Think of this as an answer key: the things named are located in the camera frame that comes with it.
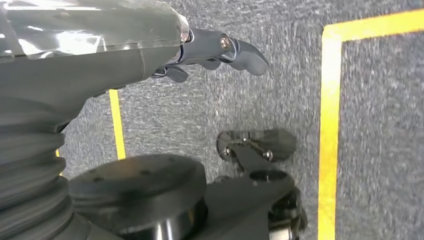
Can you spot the black caster wheel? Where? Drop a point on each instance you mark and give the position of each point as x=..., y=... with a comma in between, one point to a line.
x=275, y=144
x=291, y=215

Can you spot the yellow floor tape square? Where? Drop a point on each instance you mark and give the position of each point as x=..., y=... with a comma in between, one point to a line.
x=329, y=132
x=117, y=132

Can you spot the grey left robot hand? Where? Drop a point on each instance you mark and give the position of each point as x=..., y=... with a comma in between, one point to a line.
x=82, y=66

